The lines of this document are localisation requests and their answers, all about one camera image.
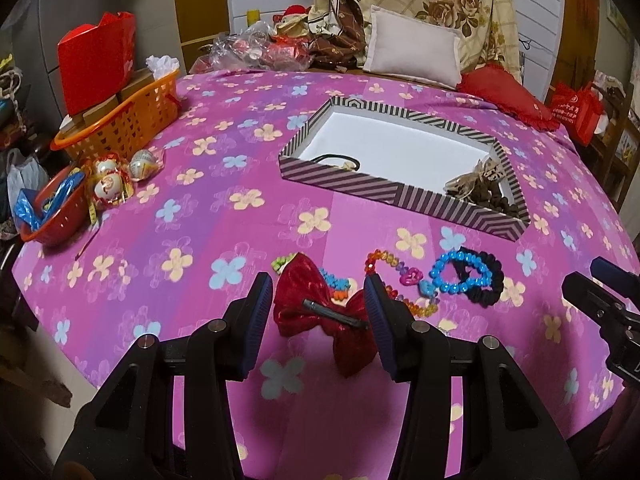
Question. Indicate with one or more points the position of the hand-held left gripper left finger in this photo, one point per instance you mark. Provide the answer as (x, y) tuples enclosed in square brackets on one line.
[(255, 327)]

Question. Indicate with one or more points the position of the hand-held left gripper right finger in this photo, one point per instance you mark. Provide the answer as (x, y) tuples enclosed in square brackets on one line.
[(380, 327)]

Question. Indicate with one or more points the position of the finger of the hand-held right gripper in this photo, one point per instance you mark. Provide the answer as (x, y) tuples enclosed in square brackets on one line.
[(592, 300), (607, 267)]

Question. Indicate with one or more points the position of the red bow hair clip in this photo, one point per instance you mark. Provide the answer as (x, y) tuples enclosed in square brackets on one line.
[(300, 320)]

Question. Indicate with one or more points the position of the black scrunchie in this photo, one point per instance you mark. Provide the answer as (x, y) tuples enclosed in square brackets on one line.
[(492, 292)]

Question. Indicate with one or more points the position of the brown scrunchie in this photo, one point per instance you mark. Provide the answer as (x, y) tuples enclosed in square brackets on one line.
[(495, 202)]

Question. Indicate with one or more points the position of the striped cardboard box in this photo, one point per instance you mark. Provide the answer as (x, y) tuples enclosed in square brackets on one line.
[(350, 182)]

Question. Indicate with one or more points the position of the person's right forearm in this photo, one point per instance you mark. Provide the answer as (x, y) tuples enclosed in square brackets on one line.
[(622, 440)]

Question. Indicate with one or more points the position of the pink floral bed sheet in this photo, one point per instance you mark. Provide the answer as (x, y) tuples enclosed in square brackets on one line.
[(225, 240)]

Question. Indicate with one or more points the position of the wooden shelf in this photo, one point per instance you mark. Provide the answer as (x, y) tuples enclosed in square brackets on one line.
[(622, 125)]

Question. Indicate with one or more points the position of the leopard ribbon bow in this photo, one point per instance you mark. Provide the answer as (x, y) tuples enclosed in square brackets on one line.
[(477, 175)]

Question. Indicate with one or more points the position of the red shopping bag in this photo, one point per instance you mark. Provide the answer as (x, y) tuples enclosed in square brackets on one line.
[(577, 110)]

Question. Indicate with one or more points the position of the yellow tape measure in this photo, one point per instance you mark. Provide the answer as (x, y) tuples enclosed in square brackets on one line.
[(92, 215)]

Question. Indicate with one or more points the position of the red frilled cushion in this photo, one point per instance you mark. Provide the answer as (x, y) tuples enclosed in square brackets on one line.
[(505, 92)]

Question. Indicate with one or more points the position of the red plastic colander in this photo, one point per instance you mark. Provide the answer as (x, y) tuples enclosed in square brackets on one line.
[(65, 215)]

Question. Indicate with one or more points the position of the orange plastic basket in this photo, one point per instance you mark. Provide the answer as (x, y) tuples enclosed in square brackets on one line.
[(130, 120)]

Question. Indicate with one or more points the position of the blue foil wrapper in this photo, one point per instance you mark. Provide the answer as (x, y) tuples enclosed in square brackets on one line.
[(30, 210)]

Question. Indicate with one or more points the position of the brown cardboard box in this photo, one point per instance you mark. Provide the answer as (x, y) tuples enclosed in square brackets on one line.
[(100, 111), (136, 82)]

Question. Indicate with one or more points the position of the white plastic bag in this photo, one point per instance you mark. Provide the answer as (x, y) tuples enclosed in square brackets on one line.
[(22, 175)]

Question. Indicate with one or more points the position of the white tissue paper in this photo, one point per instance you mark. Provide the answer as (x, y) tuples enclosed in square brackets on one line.
[(162, 64)]

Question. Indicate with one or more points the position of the white pillow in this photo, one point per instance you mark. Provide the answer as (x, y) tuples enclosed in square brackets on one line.
[(415, 50)]

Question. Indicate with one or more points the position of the clear plastic bag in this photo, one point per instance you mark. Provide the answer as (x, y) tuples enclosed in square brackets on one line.
[(240, 47)]

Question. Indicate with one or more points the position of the brown patterned quilt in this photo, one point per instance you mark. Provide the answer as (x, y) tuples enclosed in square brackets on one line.
[(340, 25)]

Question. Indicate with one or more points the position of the red paper gift bag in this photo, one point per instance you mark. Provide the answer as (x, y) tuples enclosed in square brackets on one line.
[(95, 65)]

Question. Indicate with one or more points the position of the yellow cap bottle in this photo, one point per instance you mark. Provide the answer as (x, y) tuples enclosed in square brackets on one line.
[(252, 16)]

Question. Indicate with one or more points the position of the red plush doll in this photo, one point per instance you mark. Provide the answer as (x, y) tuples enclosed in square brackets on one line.
[(292, 17)]

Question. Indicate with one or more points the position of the grey refrigerator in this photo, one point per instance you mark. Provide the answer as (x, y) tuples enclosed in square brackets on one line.
[(75, 10)]

